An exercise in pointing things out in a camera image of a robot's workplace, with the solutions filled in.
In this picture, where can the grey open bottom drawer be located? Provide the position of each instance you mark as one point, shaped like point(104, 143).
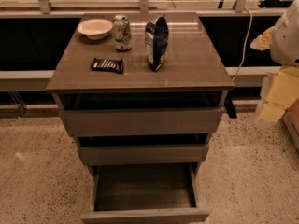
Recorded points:
point(145, 194)

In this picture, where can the blue chip bag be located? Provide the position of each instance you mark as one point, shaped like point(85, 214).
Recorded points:
point(156, 40)

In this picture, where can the metal window railing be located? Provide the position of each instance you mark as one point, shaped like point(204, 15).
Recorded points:
point(141, 3)

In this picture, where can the white bowl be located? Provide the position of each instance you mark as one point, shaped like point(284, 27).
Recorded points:
point(95, 29)

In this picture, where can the grey middle drawer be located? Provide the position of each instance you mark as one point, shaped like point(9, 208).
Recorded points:
point(95, 156)

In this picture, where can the grey top drawer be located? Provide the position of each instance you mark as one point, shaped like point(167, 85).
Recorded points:
point(141, 122)

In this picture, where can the cardboard box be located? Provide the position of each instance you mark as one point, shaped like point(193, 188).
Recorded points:
point(291, 120)

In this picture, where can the green soda can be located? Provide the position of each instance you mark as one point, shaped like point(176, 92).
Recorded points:
point(122, 32)

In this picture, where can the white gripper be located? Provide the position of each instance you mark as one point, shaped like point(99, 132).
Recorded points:
point(286, 44)

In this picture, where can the black candy bar wrapper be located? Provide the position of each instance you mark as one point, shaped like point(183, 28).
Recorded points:
point(107, 65)

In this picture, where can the grey drawer cabinet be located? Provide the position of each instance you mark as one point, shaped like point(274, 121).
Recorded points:
point(192, 76)

